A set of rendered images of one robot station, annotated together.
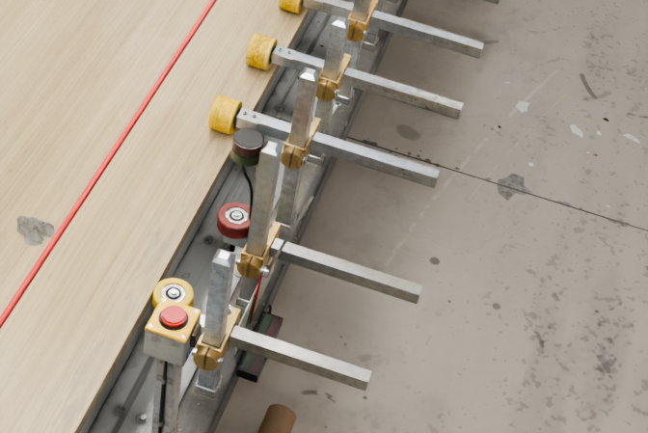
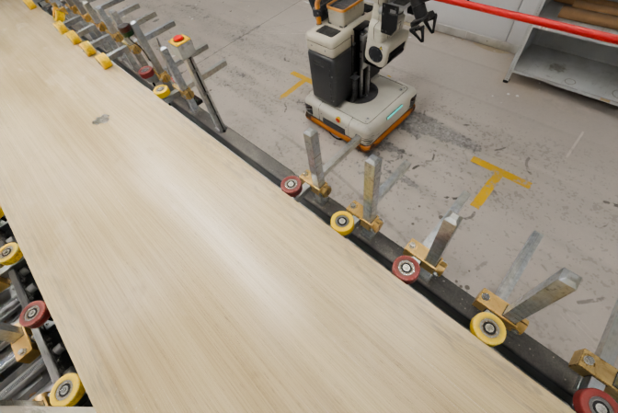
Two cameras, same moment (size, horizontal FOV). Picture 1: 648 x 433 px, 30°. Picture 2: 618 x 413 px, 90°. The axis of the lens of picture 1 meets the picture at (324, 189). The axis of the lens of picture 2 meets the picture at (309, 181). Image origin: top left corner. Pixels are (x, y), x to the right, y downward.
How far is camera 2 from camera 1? 1.26 m
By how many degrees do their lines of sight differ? 31
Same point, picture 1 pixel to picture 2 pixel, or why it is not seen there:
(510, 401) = (239, 97)
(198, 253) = not seen: hidden behind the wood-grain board
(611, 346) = (238, 72)
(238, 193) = not seen: hidden behind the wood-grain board
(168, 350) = (188, 49)
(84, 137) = (75, 101)
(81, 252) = (122, 109)
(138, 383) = not seen: hidden behind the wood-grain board
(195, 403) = (199, 115)
